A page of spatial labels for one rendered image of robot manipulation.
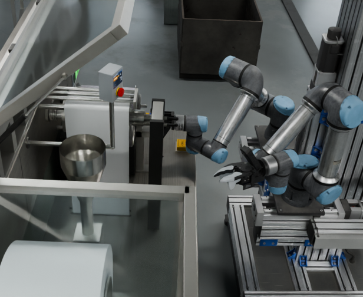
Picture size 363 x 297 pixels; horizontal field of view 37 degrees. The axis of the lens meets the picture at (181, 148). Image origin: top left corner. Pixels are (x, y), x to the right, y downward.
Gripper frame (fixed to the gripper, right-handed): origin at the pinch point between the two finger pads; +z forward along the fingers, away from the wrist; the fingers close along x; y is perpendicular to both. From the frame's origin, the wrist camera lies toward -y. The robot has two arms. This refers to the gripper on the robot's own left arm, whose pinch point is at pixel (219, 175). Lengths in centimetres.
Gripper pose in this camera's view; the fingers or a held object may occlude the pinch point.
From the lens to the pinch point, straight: 204.0
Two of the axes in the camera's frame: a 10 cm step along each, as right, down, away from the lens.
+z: -8.8, 2.4, -4.1
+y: 0.1, 8.7, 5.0
